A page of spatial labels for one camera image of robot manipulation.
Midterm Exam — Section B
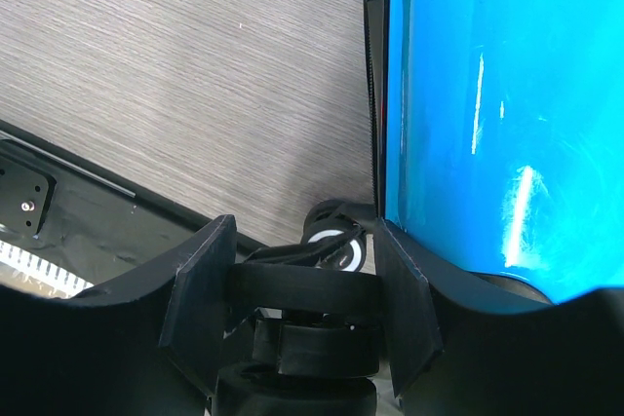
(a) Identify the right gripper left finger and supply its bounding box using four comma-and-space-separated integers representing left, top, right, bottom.
1, 215, 237, 415

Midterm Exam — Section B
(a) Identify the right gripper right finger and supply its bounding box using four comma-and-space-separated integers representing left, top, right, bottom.
374, 220, 623, 415

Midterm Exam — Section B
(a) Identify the blue suitcase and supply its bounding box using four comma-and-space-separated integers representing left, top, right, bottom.
214, 0, 624, 416

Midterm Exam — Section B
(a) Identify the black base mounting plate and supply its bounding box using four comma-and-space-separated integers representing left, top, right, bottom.
0, 118, 269, 290

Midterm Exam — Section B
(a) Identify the white slotted cable duct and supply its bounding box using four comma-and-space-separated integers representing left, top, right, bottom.
0, 241, 93, 299

